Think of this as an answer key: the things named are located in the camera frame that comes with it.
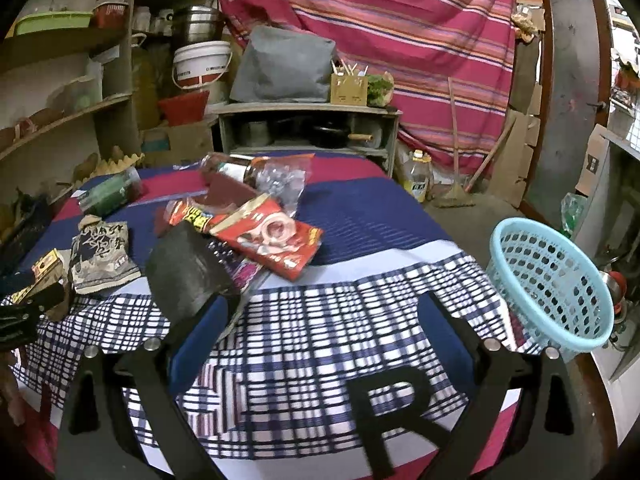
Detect clear plastic zip bag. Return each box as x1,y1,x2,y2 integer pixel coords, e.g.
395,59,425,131
255,155,315,212

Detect yellow oil jug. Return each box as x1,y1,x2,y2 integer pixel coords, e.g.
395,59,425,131
131,32,163,131

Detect green plastic bag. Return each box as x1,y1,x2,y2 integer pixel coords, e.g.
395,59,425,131
560,192,589,239

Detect cardboard chopstick holder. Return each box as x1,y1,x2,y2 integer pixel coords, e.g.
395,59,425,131
329,59,370,107

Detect clear oil bottle yellow cap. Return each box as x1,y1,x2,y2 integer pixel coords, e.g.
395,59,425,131
406,150,434,203

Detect purple foil packet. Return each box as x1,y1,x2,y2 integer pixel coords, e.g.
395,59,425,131
210,240,267,292

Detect red plastic basin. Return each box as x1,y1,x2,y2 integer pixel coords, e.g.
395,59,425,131
158,91,211,125

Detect black pan with wooden handle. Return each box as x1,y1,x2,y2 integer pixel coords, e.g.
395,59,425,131
311,122,375,150

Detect grey cloth bag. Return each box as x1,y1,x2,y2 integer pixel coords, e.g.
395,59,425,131
229,25,337,105

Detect green leafy vegetable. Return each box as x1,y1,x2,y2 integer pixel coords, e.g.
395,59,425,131
367,74,396,107

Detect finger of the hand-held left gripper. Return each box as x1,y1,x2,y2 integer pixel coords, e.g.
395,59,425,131
15,280,72,322

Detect red striped hanging cloth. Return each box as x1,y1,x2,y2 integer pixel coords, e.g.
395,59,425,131
215,0,517,178

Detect light blue plastic basket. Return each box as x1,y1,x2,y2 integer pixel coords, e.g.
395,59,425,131
487,217,615,362

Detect red yellow snack packet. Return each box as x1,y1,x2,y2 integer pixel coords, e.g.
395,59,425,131
165,197,227,234

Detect low grey cabinet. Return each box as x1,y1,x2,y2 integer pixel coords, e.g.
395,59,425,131
209,102,403,177

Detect steel pot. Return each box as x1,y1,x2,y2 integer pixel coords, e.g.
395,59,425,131
171,5,224,45

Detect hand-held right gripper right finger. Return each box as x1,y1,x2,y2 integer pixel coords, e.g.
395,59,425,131
419,291,596,480

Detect dark red scouring pad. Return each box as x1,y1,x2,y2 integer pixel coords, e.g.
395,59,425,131
152,204,175,238
200,175,257,211

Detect person's left forearm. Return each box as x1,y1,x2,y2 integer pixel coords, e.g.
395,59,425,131
0,350,27,427

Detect clear jar with metal lid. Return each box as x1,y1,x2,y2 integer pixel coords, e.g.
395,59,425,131
200,152,267,187

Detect green filled clear jar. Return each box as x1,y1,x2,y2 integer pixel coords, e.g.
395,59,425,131
76,166,144,217

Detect green plastic basket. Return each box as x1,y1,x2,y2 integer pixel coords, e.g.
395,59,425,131
14,11,96,36

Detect brown framed door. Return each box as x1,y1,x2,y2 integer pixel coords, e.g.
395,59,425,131
517,0,615,231

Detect wooden wall shelf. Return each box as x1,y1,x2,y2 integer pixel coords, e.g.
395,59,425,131
0,0,221,206

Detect cardboard box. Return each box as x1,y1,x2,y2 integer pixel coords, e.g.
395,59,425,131
141,119,216,167

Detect black white printed packet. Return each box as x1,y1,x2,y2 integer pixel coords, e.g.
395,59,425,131
69,214,142,296

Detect white plastic bucket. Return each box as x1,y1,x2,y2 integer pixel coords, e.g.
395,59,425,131
171,40,233,91

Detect plaid striped blanket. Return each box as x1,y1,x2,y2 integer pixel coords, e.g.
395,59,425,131
10,152,531,478

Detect wooden handled broom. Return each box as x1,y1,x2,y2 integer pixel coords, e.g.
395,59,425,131
432,77,516,208

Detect yellow small box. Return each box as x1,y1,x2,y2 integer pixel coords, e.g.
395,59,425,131
30,249,67,286

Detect yellow egg tray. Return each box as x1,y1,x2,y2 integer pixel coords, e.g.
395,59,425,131
92,152,145,177

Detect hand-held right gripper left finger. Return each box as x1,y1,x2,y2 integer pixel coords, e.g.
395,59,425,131
55,292,242,480

